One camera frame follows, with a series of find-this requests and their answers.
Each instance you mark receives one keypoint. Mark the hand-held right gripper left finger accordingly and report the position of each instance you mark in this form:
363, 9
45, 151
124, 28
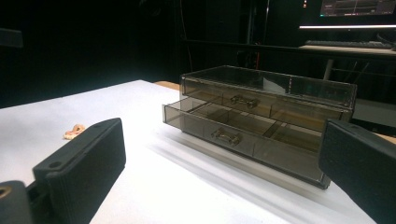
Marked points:
84, 168

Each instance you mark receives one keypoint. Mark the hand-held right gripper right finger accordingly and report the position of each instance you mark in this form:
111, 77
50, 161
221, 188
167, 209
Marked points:
364, 165

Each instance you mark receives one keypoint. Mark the smoky clear drawer organizer box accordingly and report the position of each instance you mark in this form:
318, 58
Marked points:
311, 90

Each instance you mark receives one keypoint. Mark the dark keyboard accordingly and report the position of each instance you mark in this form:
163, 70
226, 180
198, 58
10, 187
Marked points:
348, 44

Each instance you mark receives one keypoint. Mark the computer monitor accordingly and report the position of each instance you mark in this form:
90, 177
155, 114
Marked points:
348, 14

